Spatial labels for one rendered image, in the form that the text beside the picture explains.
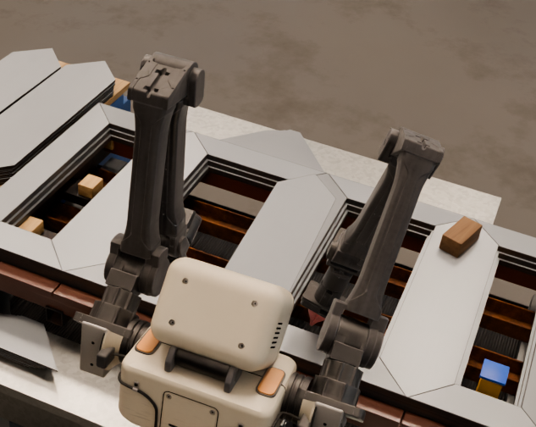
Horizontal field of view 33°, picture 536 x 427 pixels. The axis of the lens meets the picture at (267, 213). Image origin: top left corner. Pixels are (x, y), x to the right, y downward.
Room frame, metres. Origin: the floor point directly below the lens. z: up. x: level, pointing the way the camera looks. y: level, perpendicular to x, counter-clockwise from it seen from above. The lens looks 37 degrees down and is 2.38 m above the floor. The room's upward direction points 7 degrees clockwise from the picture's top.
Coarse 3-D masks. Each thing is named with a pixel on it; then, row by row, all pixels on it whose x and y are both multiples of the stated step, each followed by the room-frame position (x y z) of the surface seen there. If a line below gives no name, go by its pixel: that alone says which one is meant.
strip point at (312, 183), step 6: (282, 180) 2.14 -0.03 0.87; (288, 180) 2.15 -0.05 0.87; (294, 180) 2.15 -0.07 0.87; (300, 180) 2.15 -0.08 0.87; (306, 180) 2.16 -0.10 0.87; (312, 180) 2.16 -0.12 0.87; (318, 180) 2.17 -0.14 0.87; (294, 186) 2.12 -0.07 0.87; (300, 186) 2.12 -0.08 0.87; (306, 186) 2.13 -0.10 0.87; (312, 186) 2.13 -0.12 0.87; (318, 186) 2.14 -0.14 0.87; (324, 186) 2.14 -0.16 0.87; (318, 192) 2.11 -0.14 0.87; (324, 192) 2.11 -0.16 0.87; (330, 192) 2.11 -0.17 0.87
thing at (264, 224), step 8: (264, 216) 1.96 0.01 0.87; (256, 224) 1.93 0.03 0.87; (264, 224) 1.93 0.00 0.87; (272, 224) 1.93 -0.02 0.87; (280, 224) 1.94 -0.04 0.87; (288, 224) 1.94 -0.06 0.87; (296, 224) 1.95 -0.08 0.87; (264, 232) 1.89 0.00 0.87; (272, 232) 1.90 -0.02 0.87; (280, 232) 1.90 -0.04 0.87; (288, 232) 1.91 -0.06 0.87; (296, 232) 1.91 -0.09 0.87; (304, 232) 1.91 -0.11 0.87; (312, 232) 1.92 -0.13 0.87; (288, 240) 1.87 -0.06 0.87; (296, 240) 1.88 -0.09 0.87; (304, 240) 1.88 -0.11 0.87; (312, 240) 1.89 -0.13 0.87
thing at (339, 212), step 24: (96, 144) 2.25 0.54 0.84; (72, 168) 2.12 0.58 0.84; (216, 168) 2.22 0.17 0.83; (240, 168) 2.20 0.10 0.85; (48, 192) 1.99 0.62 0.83; (336, 192) 2.12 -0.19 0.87; (24, 216) 1.88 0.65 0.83; (336, 216) 2.01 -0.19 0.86; (24, 264) 1.68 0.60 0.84; (312, 264) 1.81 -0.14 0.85; (504, 264) 1.94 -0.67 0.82; (528, 264) 1.93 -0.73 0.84; (96, 288) 1.61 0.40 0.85; (408, 288) 1.76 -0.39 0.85; (144, 312) 1.57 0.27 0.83; (480, 312) 1.72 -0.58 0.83; (384, 336) 1.59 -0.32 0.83; (528, 360) 1.55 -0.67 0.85; (360, 384) 1.40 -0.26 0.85; (456, 384) 1.44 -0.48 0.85; (408, 408) 1.37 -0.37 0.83; (432, 408) 1.35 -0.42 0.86
